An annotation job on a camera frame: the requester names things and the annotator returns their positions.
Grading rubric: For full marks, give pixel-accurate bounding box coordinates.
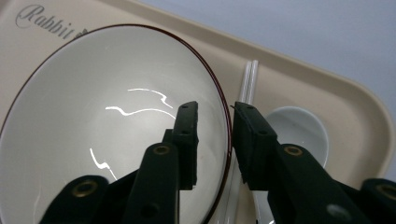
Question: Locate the white ceramic spoon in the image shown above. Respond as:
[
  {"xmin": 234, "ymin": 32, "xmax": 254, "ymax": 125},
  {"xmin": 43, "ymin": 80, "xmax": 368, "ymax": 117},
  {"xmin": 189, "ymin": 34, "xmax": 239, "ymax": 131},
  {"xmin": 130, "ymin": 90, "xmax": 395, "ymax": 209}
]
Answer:
[{"xmin": 252, "ymin": 105, "xmax": 331, "ymax": 224}]

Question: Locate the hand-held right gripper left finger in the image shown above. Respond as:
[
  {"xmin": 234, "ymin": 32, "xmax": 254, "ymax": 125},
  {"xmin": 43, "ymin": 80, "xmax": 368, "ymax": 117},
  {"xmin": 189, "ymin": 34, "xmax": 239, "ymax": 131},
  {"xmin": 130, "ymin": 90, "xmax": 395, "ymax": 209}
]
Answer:
[{"xmin": 121, "ymin": 100, "xmax": 200, "ymax": 224}]

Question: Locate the white bowl with dark rim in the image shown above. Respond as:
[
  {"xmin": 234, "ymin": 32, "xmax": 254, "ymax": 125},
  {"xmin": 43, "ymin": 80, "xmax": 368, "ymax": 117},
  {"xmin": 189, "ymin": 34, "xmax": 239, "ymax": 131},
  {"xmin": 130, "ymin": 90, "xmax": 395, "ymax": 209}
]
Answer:
[{"xmin": 0, "ymin": 23, "xmax": 233, "ymax": 224}]

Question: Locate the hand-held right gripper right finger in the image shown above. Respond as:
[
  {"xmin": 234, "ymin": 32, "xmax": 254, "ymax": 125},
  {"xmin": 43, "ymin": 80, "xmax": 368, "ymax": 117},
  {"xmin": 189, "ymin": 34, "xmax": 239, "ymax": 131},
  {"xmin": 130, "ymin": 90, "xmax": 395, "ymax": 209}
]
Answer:
[{"xmin": 233, "ymin": 102, "xmax": 372, "ymax": 224}]

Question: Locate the white chopstick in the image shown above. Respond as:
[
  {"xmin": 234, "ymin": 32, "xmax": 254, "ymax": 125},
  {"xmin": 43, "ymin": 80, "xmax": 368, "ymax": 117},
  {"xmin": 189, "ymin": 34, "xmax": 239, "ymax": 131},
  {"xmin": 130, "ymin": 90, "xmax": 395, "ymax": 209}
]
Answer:
[
  {"xmin": 245, "ymin": 59, "xmax": 260, "ymax": 105},
  {"xmin": 224, "ymin": 60, "xmax": 253, "ymax": 224}
]

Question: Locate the beige plastic tray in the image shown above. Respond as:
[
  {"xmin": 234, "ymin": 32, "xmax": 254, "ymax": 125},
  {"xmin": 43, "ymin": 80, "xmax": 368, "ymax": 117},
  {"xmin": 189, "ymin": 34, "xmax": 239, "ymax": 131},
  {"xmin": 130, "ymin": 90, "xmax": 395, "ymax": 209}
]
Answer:
[{"xmin": 0, "ymin": 0, "xmax": 396, "ymax": 224}]

